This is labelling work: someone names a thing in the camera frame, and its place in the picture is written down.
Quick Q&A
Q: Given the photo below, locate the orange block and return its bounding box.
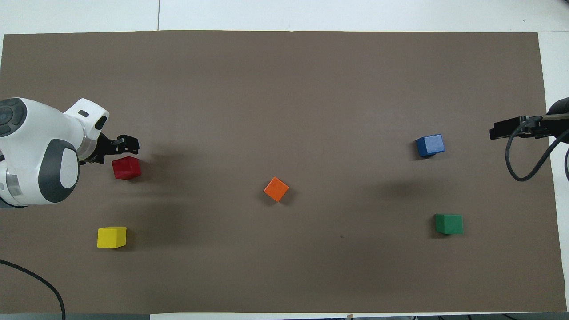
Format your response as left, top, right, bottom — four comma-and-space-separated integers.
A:
264, 177, 289, 203

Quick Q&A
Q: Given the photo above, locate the red block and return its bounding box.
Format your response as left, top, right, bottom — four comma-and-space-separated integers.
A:
112, 156, 142, 180

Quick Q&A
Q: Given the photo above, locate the green block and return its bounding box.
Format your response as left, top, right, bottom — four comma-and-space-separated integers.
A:
434, 214, 464, 235

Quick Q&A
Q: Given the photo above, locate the yellow block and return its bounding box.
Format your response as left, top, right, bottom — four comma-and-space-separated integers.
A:
97, 227, 127, 248

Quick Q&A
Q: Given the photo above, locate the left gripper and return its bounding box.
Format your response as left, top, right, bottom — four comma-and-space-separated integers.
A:
80, 132, 118, 165

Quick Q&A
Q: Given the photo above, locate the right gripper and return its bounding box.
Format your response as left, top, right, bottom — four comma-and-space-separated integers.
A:
521, 97, 569, 144

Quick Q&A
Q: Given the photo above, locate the blue block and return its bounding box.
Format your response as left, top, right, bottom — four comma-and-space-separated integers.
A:
416, 134, 445, 158

